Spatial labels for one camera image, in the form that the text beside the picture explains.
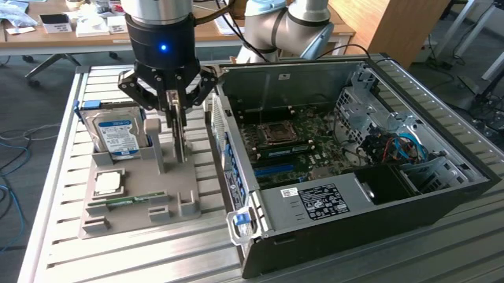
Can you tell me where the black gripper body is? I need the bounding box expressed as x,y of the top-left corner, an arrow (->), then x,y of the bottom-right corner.
125,13 -> 202,91

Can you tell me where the graphics card with metal bracket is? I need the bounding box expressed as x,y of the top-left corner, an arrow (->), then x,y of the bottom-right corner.
165,90 -> 193,164

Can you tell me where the wooden office desk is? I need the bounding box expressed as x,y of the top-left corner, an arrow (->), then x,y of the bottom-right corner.
138,0 -> 357,65
0,0 -> 143,88

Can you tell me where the hard disk in blue carrier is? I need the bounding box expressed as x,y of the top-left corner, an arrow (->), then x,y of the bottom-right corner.
74,99 -> 154,162

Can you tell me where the small white labelled box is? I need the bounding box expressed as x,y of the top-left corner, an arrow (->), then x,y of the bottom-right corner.
107,15 -> 130,35

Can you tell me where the white paper stack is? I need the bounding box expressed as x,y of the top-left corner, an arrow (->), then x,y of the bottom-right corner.
214,17 -> 248,36

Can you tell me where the white box with cup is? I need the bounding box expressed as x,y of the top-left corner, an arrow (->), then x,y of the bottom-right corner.
74,16 -> 111,38

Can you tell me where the metal CPU socket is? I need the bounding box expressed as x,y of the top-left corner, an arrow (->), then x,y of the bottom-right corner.
258,121 -> 294,145

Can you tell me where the white box with black insert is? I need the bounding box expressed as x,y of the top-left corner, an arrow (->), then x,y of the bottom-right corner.
38,13 -> 74,34

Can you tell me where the grey plastic parts rack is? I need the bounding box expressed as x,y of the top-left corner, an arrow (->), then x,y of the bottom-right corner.
78,117 -> 202,240

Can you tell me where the silver CPU chip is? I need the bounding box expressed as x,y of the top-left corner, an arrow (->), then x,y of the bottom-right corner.
94,172 -> 122,196

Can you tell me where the blue expansion slot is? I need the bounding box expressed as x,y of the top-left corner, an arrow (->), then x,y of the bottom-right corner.
254,163 -> 296,177

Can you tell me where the green motherboard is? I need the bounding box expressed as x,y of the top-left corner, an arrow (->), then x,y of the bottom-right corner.
238,107 -> 373,189

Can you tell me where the bare green RAM stick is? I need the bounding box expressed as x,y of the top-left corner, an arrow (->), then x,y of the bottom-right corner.
87,191 -> 166,207

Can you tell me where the perforated metal drive cage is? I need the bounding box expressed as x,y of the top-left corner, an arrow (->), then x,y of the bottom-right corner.
333,85 -> 399,148

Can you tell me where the clear plastic bag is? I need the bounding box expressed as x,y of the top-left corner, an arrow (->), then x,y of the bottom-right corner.
0,0 -> 39,28

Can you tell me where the grey power supply unit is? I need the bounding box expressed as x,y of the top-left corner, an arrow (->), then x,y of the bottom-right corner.
252,173 -> 375,236

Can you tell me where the black power connector bundle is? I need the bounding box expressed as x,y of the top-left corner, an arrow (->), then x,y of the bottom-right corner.
360,134 -> 395,166

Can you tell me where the black open PC case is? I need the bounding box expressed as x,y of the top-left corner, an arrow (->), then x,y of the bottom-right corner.
201,57 -> 503,279

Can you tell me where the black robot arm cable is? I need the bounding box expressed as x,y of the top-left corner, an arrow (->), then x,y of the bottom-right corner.
194,0 -> 277,57

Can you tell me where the grey floor cable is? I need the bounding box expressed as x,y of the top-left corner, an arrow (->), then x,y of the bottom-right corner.
0,123 -> 63,142

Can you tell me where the blue floor cable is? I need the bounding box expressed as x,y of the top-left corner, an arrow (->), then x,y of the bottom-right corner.
0,140 -> 32,254

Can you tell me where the blue SATA wire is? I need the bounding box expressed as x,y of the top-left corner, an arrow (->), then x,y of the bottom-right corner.
393,133 -> 430,164

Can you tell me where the metal disk bay bracket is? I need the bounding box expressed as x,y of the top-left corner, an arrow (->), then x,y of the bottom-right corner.
400,156 -> 472,195

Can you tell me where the black cable tangle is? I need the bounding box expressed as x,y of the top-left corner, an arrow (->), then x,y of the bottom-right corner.
456,75 -> 504,132

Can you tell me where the white table frame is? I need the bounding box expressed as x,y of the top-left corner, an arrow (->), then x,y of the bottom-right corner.
431,0 -> 504,81

